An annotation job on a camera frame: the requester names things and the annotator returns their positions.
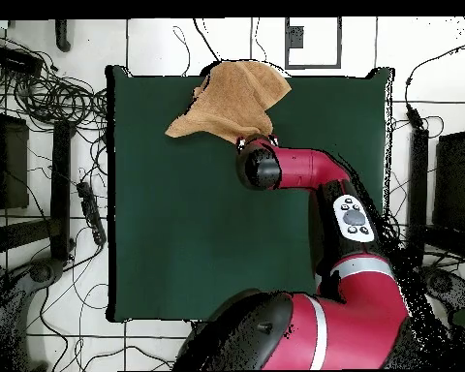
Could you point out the tan terry towel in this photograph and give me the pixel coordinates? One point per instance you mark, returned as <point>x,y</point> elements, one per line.
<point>232,104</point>

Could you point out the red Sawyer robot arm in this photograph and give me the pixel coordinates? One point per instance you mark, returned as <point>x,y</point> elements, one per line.
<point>306,170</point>

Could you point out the dark flat panel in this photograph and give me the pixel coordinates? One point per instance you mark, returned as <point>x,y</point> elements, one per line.
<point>457,178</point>
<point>11,162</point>

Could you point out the dark green table cloth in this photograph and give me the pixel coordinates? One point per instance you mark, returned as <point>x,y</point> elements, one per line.
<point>178,232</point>

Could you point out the black upright stand bar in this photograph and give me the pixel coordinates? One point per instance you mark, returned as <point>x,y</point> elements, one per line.
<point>418,186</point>
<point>60,186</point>

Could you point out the black power strip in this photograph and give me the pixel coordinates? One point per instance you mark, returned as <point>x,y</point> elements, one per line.
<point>91,213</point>

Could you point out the short black tube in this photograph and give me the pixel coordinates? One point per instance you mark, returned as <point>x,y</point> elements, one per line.
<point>62,38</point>

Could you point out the grey caster wheel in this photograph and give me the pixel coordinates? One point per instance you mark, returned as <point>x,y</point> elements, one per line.
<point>443,285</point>
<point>42,272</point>

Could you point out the black adapter box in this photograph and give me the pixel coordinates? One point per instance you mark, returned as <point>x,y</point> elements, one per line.
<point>15,60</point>

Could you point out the grey rectangular frame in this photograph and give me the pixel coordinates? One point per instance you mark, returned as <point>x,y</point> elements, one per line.
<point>294,37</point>

